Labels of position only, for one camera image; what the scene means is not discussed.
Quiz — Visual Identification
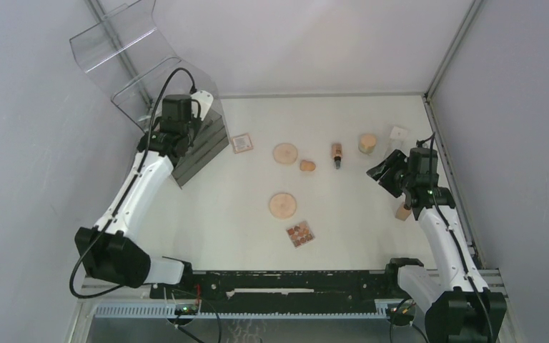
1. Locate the small square pink compact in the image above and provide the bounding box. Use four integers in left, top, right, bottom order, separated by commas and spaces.
231, 134, 254, 154

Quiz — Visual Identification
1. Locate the clear acrylic makeup organizer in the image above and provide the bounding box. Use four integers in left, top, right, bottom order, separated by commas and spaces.
69, 1, 229, 187

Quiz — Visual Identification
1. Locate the orange blender sponge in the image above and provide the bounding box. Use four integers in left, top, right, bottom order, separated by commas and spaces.
300, 160, 316, 172

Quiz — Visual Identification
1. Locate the round beige sponge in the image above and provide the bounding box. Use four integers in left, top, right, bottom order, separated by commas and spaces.
272, 143, 298, 165
269, 193, 297, 219

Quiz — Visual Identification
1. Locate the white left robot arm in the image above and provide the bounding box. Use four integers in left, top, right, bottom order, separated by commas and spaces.
73, 90, 214, 298

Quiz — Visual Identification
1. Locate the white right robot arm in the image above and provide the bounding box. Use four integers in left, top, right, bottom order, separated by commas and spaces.
367, 147, 507, 342

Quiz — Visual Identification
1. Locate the clear liquid bottle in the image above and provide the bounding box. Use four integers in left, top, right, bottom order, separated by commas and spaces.
385, 126, 410, 157

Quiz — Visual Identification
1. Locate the cream jar gold lid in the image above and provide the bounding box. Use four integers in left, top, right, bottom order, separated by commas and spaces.
358, 134, 377, 154

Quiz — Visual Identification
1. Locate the BB cream tube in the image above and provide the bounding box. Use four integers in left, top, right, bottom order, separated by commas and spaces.
332, 143, 342, 169

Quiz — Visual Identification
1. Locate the eyeshadow palette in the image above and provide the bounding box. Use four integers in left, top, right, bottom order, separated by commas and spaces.
285, 221, 315, 248

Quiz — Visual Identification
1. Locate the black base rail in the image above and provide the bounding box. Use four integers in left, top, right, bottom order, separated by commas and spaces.
149, 270, 403, 315

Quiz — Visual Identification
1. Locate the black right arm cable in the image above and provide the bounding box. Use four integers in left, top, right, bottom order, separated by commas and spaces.
387, 132, 495, 343

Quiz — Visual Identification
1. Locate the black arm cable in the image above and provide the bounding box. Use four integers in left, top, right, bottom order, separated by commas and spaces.
387, 132, 495, 343
69, 67, 223, 343

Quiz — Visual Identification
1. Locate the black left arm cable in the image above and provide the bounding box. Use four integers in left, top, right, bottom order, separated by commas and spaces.
69, 67, 223, 343

